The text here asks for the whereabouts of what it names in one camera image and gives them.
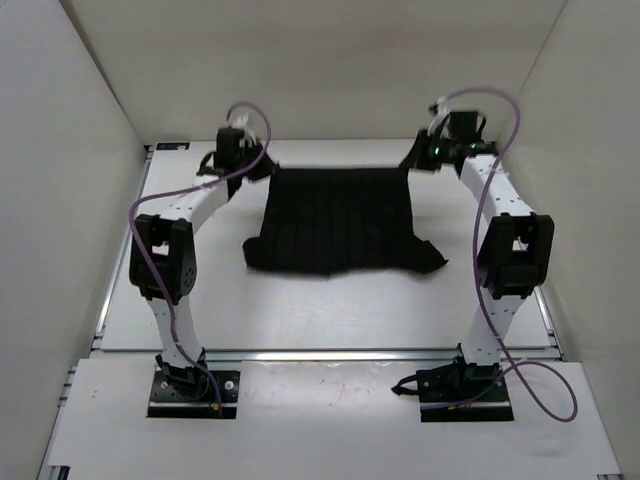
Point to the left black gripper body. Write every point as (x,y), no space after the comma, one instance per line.
(259,171)

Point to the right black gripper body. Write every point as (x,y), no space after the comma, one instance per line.
(434,150)

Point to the black pleated skirt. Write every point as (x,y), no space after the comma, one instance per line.
(334,220)

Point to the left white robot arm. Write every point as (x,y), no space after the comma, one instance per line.
(164,225)

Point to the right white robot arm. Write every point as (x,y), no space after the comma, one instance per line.
(512,243)

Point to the left blue table label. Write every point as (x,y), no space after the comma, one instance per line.
(172,146)

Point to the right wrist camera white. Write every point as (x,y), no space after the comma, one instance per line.
(440,117)

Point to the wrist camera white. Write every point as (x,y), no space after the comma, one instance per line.
(244,124)
(440,117)

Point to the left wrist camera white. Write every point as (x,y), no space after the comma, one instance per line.
(244,124)

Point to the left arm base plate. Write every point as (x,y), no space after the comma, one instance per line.
(180,400)

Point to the aluminium table rail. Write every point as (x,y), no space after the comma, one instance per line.
(327,355)

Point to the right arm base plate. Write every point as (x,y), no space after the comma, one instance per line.
(459,392)

